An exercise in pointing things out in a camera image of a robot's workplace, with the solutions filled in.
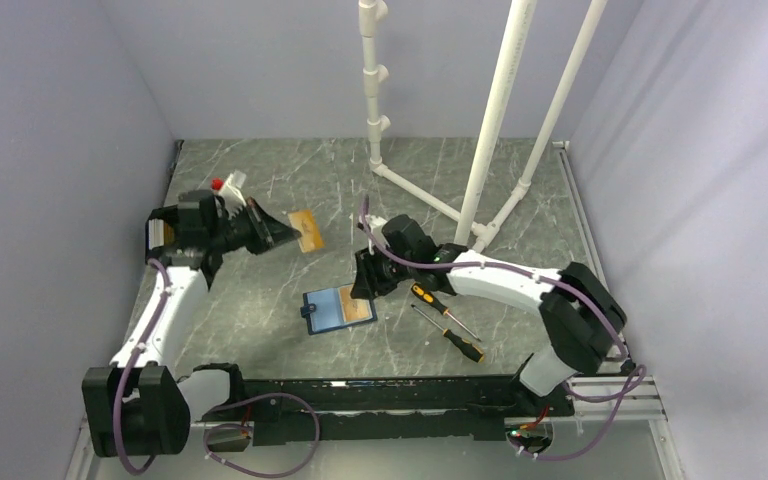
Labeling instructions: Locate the orange credit card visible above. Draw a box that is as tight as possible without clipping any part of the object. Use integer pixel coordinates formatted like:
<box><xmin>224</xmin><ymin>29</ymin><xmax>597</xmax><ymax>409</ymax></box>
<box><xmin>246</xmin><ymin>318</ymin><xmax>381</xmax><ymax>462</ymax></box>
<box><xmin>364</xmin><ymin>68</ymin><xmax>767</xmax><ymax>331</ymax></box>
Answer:
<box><xmin>337</xmin><ymin>285</ymin><xmax>374</xmax><ymax>325</ymax></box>
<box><xmin>288</xmin><ymin>209</ymin><xmax>325</xmax><ymax>253</ymax></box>

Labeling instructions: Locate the lower yellow black screwdriver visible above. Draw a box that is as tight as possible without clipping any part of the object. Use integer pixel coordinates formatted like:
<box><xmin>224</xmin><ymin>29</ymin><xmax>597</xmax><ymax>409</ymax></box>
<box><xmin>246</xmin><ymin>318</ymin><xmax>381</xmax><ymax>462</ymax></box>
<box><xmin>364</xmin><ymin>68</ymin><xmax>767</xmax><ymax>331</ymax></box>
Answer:
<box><xmin>411</xmin><ymin>304</ymin><xmax>485</xmax><ymax>363</ymax></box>

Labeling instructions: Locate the black card storage box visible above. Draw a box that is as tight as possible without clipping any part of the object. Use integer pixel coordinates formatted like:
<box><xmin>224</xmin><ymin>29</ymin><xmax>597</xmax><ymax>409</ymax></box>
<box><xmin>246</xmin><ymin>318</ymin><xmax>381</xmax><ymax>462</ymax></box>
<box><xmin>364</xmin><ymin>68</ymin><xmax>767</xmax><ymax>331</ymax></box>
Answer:
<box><xmin>144</xmin><ymin>205</ymin><xmax>185</xmax><ymax>267</ymax></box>

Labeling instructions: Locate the aluminium extrusion rail frame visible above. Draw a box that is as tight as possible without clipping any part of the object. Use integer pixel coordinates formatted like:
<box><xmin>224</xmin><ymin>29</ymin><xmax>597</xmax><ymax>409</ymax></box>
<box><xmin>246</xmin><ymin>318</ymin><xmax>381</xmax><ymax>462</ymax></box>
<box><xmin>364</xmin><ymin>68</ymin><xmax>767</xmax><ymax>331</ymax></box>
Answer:
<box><xmin>65</xmin><ymin>140</ymin><xmax>689</xmax><ymax>480</ymax></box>

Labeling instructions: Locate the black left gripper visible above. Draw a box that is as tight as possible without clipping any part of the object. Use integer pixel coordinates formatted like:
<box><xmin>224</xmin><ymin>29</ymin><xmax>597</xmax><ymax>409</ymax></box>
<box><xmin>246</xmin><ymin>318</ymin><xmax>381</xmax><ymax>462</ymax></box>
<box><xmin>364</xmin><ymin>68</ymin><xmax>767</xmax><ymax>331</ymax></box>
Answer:
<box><xmin>209</xmin><ymin>197</ymin><xmax>300</xmax><ymax>256</ymax></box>

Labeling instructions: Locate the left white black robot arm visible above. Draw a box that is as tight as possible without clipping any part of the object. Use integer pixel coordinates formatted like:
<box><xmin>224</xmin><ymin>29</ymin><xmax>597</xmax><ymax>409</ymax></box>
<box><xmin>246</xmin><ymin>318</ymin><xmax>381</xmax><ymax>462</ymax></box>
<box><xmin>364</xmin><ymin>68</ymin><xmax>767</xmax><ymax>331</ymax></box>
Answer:
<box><xmin>81</xmin><ymin>189</ymin><xmax>302</xmax><ymax>470</ymax></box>

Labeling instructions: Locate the yellow black screwdriver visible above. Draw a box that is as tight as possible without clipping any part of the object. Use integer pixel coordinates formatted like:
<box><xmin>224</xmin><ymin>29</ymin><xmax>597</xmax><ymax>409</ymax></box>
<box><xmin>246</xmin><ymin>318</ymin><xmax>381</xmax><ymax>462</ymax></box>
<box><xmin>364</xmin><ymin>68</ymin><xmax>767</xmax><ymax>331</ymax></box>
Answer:
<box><xmin>411</xmin><ymin>283</ymin><xmax>482</xmax><ymax>342</ymax></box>
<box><xmin>411</xmin><ymin>304</ymin><xmax>485</xmax><ymax>363</ymax></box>

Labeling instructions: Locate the upper yellow black screwdriver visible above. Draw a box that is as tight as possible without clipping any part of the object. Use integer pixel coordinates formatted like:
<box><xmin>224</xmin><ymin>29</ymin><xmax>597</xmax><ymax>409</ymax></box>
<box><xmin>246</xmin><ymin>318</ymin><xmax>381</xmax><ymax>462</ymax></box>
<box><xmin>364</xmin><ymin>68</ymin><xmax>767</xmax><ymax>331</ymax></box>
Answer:
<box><xmin>411</xmin><ymin>283</ymin><xmax>482</xmax><ymax>342</ymax></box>

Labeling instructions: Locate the white PVC pipe frame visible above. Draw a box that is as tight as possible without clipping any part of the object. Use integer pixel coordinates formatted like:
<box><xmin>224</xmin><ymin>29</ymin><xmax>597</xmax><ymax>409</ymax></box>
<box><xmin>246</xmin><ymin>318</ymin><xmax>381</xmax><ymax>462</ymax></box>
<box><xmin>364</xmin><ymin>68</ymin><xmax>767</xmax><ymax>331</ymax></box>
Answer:
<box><xmin>357</xmin><ymin>0</ymin><xmax>608</xmax><ymax>252</ymax></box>

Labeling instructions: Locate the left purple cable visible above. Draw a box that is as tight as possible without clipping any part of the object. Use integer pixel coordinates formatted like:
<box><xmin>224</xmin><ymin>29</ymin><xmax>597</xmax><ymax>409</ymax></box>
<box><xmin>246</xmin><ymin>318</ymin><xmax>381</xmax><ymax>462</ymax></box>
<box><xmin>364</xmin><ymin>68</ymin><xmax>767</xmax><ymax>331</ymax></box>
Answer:
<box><xmin>112</xmin><ymin>258</ymin><xmax>322</xmax><ymax>478</ymax></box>

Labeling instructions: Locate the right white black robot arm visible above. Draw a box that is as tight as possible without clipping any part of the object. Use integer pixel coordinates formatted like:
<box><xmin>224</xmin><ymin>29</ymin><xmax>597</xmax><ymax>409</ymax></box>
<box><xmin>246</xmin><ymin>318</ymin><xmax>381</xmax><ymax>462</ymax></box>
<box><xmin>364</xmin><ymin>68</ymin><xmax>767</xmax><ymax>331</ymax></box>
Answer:
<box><xmin>351</xmin><ymin>214</ymin><xmax>627</xmax><ymax>415</ymax></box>

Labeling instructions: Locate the dark blue card holder wallet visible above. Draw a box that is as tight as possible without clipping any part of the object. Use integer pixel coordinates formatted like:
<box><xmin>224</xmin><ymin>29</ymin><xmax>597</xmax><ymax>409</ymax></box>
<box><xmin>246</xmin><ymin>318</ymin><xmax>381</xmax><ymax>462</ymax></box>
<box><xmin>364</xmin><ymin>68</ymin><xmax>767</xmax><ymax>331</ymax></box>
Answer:
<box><xmin>299</xmin><ymin>286</ymin><xmax>378</xmax><ymax>335</ymax></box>

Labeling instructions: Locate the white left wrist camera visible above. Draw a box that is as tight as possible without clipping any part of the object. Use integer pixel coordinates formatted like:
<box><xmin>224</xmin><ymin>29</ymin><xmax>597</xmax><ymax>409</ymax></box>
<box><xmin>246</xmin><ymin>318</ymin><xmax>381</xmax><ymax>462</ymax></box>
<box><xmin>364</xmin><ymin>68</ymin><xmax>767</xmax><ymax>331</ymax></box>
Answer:
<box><xmin>211</xmin><ymin>170</ymin><xmax>247</xmax><ymax>209</ymax></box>

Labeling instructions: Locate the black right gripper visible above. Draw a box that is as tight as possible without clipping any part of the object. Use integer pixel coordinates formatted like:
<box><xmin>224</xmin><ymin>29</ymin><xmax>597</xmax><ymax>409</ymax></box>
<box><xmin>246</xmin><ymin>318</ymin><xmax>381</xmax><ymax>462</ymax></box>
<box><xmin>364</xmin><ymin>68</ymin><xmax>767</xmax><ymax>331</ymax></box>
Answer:
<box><xmin>349</xmin><ymin>242</ymin><xmax>417</xmax><ymax>301</ymax></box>

